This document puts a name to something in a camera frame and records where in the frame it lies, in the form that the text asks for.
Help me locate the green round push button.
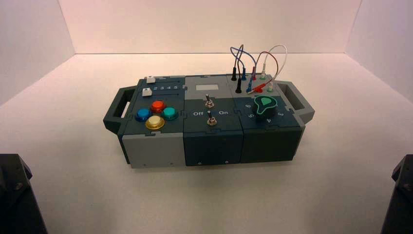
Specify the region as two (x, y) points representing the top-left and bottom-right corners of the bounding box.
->
(161, 107), (179, 121)

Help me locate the red round push button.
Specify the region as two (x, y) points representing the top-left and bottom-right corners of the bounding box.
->
(150, 100), (167, 114)

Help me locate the yellow round push button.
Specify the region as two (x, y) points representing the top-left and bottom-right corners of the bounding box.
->
(145, 116), (166, 131)

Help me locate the blue round push button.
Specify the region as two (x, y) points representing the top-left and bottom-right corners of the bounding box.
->
(134, 108), (152, 122)

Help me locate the dark teal grey task box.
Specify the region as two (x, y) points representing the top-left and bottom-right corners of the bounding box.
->
(103, 75), (315, 170)

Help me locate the black green rotary knob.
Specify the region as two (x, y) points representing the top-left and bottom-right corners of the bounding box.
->
(251, 95), (279, 122)

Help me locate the black banana plug cable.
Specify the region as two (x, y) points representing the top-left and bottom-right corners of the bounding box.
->
(231, 44), (245, 94)

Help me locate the blue banana plug cable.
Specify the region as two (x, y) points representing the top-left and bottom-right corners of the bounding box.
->
(230, 46), (258, 93)

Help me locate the red banana plug cable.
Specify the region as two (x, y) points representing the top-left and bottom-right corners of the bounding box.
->
(251, 51), (279, 94)

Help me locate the white cable with green plugs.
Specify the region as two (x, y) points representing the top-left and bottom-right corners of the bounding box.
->
(260, 44), (288, 93)

